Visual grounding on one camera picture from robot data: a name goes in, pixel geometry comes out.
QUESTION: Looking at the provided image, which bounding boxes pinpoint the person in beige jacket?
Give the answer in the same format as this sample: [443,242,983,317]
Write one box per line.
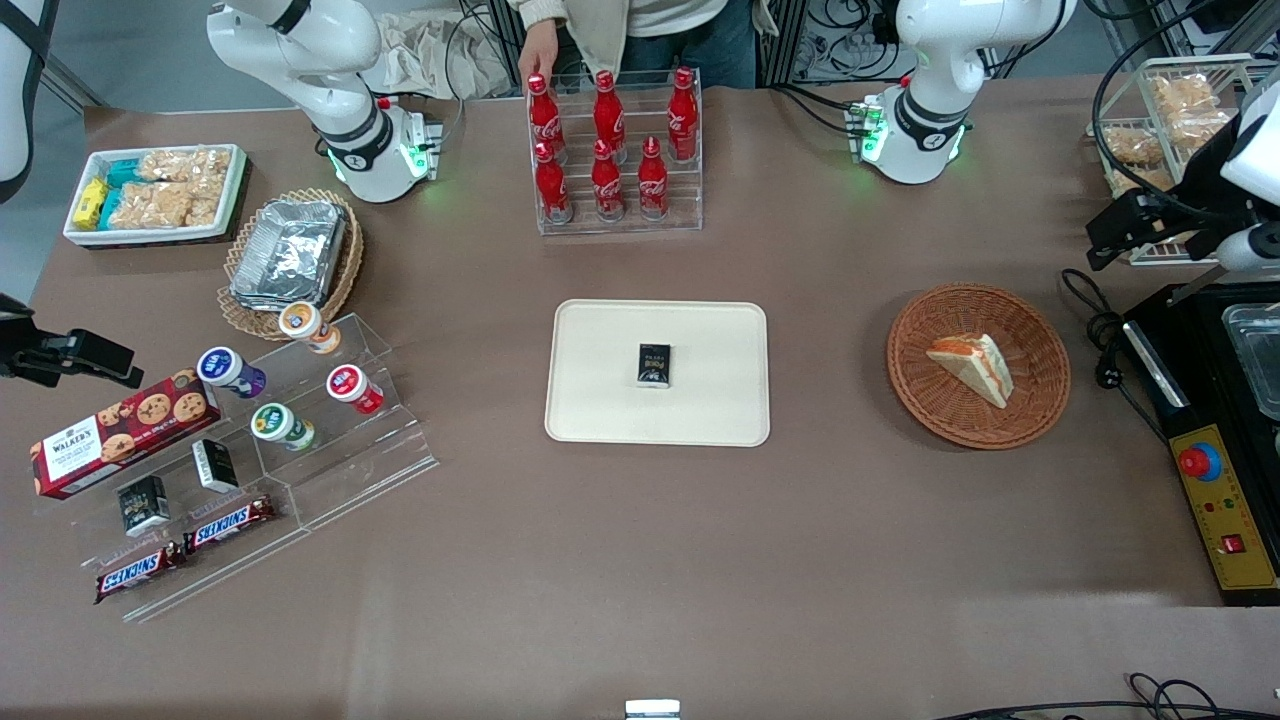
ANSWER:
[505,0,783,91]

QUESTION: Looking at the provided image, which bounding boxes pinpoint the Snickers chocolate bar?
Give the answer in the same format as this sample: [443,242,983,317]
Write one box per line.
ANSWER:
[182,493,278,555]
[94,540,188,605]

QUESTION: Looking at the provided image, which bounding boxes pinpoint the clear bin with snacks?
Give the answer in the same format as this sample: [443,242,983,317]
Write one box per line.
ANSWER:
[1087,54,1263,267]

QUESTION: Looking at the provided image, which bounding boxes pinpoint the clear bag of crackers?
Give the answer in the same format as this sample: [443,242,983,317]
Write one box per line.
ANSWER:
[136,147,234,188]
[107,180,223,230]

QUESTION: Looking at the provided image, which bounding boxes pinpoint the white rectangular snack bin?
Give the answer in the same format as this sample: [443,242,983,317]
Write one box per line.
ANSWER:
[62,144,249,248]

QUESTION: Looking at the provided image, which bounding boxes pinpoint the clear bag of fried snacks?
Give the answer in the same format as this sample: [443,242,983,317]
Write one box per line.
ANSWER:
[1100,124,1167,168]
[1148,74,1238,153]
[1110,164,1173,198]

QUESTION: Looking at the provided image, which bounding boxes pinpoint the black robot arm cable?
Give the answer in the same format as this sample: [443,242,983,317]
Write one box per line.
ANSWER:
[1091,40,1241,219]

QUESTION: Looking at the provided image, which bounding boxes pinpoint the black power cable with plug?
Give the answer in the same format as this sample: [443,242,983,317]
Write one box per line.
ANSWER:
[1059,267,1173,443]

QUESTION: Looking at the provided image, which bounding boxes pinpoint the red gum bottle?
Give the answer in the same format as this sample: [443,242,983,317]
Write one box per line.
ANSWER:
[325,363,386,416]

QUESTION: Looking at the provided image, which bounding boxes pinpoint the light tan wicker basket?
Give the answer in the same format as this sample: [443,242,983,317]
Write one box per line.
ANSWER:
[217,187,365,342]

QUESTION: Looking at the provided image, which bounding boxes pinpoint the clear acrylic bottle rack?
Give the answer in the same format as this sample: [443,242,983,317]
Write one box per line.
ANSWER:
[526,68,705,237]

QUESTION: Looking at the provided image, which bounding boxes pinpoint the stack of foil containers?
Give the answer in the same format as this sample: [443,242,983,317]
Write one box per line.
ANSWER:
[229,199,349,312]

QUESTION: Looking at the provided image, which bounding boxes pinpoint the orange gum bottle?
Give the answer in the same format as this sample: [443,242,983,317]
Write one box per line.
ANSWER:
[277,300,343,356]

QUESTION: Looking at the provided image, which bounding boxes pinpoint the green gum bottle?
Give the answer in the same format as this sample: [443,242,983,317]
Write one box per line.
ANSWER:
[249,402,317,452]

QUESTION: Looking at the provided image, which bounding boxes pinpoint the triangle sandwich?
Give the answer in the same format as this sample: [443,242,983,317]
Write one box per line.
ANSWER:
[925,333,1015,410]

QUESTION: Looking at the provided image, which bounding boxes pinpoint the clear acrylic stepped shelf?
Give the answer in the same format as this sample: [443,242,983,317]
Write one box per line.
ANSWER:
[30,311,440,624]

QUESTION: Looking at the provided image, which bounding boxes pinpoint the yellow snack pack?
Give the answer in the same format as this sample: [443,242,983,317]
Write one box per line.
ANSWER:
[74,177,110,231]

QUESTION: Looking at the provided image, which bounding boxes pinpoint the person's bare hand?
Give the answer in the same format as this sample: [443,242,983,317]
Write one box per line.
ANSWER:
[517,20,560,91]

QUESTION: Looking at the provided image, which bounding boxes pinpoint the red Walker's cookie box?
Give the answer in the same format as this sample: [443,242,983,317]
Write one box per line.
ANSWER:
[29,367,224,500]

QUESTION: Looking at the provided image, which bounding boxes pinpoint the red cola bottle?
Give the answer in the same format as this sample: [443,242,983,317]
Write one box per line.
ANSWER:
[666,66,700,164]
[590,138,626,222]
[526,72,567,163]
[533,141,574,224]
[637,136,670,221]
[593,69,629,166]

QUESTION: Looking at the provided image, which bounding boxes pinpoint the black cables at table edge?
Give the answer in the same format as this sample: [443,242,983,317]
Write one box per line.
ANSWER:
[933,671,1280,720]

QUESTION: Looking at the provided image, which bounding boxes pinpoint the black machine with yellow panel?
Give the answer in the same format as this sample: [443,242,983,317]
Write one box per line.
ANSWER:
[1119,282,1280,609]

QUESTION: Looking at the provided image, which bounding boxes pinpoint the beige cloth bag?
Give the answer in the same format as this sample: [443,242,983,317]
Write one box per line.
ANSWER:
[377,8,517,102]

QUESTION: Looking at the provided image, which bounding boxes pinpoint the black background cable bundle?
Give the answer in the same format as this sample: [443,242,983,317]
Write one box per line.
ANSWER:
[803,0,903,83]

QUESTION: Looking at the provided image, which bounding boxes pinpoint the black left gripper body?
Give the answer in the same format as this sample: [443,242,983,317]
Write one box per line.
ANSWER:
[1138,105,1257,253]

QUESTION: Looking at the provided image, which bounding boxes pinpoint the cream plastic tray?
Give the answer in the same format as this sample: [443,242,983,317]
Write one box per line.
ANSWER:
[544,299,772,448]

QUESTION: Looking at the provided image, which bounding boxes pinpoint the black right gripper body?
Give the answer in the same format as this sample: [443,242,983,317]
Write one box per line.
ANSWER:
[0,295,81,384]

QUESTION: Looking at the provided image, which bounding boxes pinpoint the clear plastic container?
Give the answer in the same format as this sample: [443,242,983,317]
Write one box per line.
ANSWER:
[1221,302,1280,422]

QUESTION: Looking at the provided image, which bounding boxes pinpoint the brown round wicker basket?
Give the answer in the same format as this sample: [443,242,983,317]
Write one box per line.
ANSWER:
[886,283,1073,451]

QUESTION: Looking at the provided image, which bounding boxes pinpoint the purple gum bottle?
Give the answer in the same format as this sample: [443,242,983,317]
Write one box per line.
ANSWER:
[196,345,268,400]

